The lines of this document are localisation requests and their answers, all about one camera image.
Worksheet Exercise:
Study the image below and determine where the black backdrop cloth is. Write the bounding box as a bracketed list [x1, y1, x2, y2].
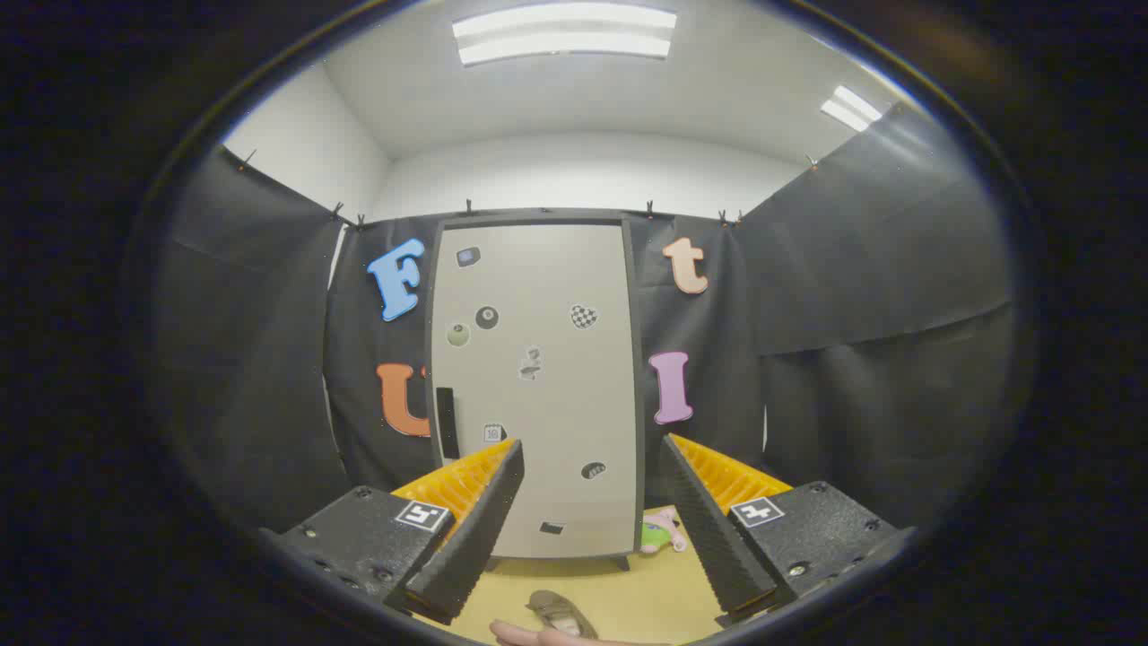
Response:
[152, 99, 1019, 539]

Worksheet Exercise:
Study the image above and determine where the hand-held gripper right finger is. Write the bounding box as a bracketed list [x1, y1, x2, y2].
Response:
[660, 433, 918, 626]

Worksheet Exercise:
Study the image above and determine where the grey shoe cabinet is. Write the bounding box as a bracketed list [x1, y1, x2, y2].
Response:
[423, 212, 648, 572]

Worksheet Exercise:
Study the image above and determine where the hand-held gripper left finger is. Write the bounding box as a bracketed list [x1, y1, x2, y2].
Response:
[258, 437, 526, 626]

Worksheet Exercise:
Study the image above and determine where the small ceiling light panel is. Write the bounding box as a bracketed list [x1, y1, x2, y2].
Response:
[820, 85, 885, 133]

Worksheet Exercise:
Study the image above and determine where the brown fuzzy shoe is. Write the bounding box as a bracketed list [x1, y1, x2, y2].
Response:
[525, 589, 600, 640]

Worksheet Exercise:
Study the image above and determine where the pink green plush toy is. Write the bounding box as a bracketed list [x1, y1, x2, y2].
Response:
[639, 505, 689, 554]

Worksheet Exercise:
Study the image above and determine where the large ceiling light panel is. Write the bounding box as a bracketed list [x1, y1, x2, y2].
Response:
[451, 2, 679, 67]

